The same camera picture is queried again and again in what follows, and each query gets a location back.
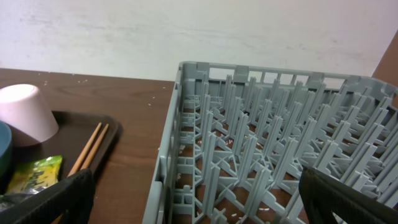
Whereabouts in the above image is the left wooden chopstick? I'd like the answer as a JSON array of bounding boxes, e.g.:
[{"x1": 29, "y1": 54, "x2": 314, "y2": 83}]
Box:
[{"x1": 51, "y1": 121, "x2": 103, "y2": 224}]

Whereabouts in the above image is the right wooden chopstick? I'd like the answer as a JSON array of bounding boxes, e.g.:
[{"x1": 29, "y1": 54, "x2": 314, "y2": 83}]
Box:
[{"x1": 80, "y1": 124, "x2": 109, "y2": 170}]

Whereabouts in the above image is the pink cup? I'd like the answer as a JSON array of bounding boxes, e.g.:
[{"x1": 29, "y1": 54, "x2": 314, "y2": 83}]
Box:
[{"x1": 1, "y1": 84, "x2": 58, "y2": 147}]

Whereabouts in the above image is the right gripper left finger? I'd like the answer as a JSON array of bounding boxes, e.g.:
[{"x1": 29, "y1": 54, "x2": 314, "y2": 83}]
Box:
[{"x1": 1, "y1": 169, "x2": 95, "y2": 223}]

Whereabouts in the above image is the grey dishwasher rack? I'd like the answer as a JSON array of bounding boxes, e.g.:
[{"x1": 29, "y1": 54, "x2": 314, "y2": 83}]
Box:
[{"x1": 142, "y1": 62, "x2": 397, "y2": 223}]

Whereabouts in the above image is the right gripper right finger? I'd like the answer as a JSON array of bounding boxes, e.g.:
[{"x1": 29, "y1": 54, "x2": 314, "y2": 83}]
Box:
[{"x1": 298, "y1": 167, "x2": 397, "y2": 224}]

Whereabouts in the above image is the green snack wrapper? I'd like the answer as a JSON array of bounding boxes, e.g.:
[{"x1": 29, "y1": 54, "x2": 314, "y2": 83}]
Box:
[{"x1": 6, "y1": 156, "x2": 63, "y2": 195}]

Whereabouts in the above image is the dark blue plate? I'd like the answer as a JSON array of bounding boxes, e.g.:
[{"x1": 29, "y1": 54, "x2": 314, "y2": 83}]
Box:
[{"x1": 0, "y1": 121, "x2": 12, "y2": 178}]

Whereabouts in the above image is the brown serving tray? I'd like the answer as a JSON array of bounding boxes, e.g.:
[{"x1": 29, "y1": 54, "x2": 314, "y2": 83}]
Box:
[{"x1": 1, "y1": 111, "x2": 123, "y2": 194}]

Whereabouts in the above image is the wooden chopstick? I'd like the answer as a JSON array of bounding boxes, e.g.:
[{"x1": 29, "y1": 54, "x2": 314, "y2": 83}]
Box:
[
  {"x1": 51, "y1": 121, "x2": 103, "y2": 224},
  {"x1": 80, "y1": 124, "x2": 109, "y2": 170}
]

